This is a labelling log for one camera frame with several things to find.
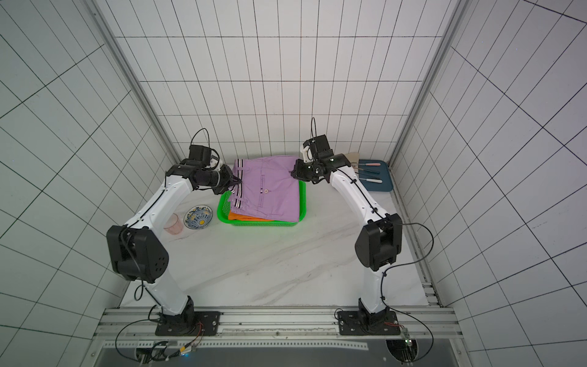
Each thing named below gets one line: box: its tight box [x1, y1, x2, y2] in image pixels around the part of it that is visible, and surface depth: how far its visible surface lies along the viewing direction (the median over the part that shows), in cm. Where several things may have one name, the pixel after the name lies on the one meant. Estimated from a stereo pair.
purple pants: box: [229, 155, 302, 223], surface depth 85 cm
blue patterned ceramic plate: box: [183, 204, 214, 231], surface depth 100 cm
